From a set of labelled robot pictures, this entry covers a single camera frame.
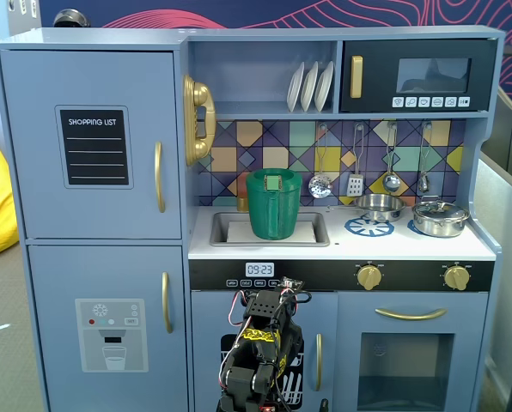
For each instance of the blue shopping list door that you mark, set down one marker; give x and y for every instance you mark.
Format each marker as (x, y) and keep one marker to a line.
(32, 129)

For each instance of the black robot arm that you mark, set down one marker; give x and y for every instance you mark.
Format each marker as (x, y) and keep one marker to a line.
(247, 377)

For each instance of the blue oven door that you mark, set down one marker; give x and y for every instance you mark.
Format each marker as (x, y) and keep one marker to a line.
(350, 317)

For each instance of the blue dishwasher door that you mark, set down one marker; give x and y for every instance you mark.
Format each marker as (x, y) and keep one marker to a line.
(209, 317)

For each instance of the blue water dispenser door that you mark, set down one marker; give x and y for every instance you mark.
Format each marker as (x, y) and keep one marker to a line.
(54, 279)

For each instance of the green plastic bucket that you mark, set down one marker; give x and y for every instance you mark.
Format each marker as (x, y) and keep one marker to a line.
(273, 214)

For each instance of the gold stove knob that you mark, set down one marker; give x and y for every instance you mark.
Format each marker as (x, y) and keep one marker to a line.
(369, 276)
(456, 277)

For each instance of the grey toy sink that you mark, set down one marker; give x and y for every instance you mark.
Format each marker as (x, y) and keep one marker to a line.
(219, 227)

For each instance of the gold toy faucet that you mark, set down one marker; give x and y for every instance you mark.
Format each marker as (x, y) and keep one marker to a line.
(241, 202)

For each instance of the steel skimmer spoon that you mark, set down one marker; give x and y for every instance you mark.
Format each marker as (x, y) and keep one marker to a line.
(320, 186)

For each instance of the steel pan without lid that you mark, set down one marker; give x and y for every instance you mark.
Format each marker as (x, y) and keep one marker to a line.
(378, 206)

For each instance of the steel slotted spatula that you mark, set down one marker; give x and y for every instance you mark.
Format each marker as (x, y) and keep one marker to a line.
(355, 184)

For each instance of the steel ladle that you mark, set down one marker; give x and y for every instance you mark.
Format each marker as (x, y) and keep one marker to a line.
(391, 183)

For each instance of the steel pot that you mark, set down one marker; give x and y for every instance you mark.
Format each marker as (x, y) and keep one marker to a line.
(436, 227)

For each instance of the steel pot lid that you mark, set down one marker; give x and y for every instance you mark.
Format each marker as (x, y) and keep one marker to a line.
(440, 210)

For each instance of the steel whisk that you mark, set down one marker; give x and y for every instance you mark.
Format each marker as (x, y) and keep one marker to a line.
(423, 182)

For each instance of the white toy plate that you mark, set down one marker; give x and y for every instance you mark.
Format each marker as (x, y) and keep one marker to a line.
(309, 86)
(294, 86)
(324, 83)

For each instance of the gold toy telephone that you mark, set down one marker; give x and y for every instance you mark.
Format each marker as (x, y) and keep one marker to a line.
(196, 92)

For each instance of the light grey desk divider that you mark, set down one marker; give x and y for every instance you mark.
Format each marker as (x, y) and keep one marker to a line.
(505, 257)

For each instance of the black toy microwave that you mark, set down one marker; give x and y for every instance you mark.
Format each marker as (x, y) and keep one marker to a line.
(380, 51)

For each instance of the black panel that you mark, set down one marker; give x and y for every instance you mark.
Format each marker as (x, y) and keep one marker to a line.
(509, 137)

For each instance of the blue toy kitchen body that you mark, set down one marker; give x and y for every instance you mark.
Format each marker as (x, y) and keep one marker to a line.
(110, 36)

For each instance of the black dome object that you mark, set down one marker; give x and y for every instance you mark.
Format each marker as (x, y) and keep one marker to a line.
(69, 18)

